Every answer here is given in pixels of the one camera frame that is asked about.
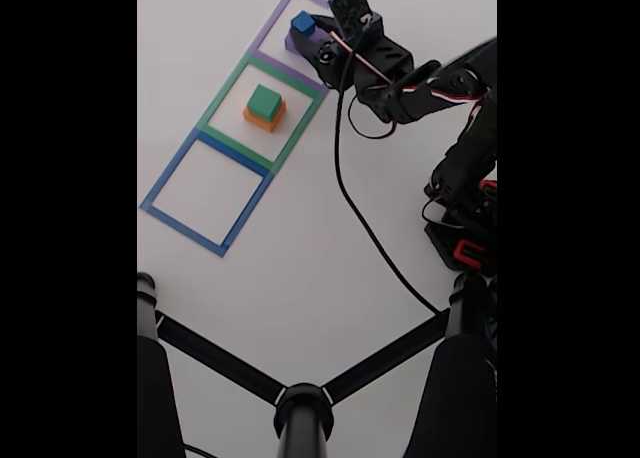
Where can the small blue cube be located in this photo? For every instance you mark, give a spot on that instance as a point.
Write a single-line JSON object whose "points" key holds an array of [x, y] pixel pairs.
{"points": [[301, 22]]}

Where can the green cube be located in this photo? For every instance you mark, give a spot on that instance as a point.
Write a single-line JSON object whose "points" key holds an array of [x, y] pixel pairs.
{"points": [[264, 100]]}

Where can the orange block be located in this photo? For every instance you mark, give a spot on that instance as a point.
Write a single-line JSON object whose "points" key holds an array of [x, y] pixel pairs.
{"points": [[270, 123]]}

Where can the red table clamp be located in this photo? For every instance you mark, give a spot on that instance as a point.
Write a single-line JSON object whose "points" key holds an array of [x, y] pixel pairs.
{"points": [[459, 252]]}

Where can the purple square frame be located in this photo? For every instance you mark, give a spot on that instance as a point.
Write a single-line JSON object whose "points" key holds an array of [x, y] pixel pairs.
{"points": [[270, 28]]}

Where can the green square frame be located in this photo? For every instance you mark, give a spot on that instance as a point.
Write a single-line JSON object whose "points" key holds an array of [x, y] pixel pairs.
{"points": [[226, 93]]}

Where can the blue square frame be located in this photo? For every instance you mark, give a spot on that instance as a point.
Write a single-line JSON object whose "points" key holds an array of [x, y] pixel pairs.
{"points": [[173, 170]]}

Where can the black camera tripod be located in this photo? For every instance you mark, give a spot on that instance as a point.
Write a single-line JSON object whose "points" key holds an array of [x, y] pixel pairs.
{"points": [[302, 418]]}

